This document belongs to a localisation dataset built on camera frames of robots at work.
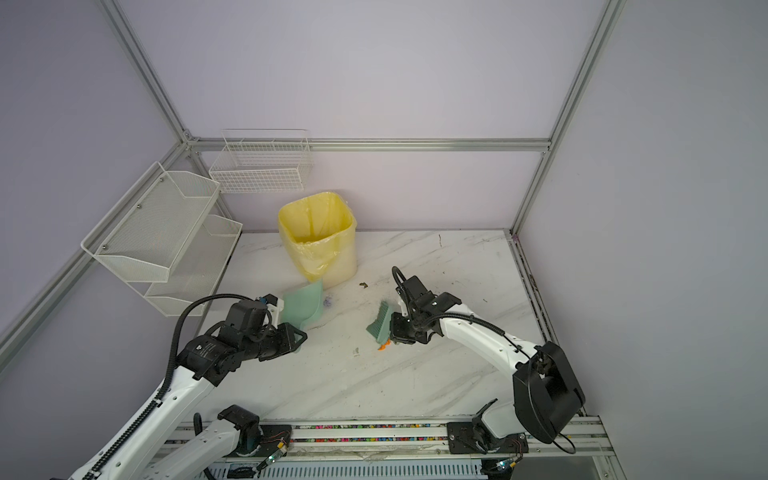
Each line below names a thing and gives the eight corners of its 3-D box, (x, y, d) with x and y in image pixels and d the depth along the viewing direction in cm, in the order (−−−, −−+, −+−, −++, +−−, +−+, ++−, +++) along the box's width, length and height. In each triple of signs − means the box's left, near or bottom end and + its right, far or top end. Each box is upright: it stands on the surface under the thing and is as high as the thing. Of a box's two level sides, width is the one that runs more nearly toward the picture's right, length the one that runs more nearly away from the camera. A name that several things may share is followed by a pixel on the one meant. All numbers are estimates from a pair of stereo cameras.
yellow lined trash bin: (314, 305, 100) (295, 256, 81) (291, 259, 114) (270, 207, 94) (372, 278, 108) (367, 227, 88) (344, 238, 121) (335, 185, 101)
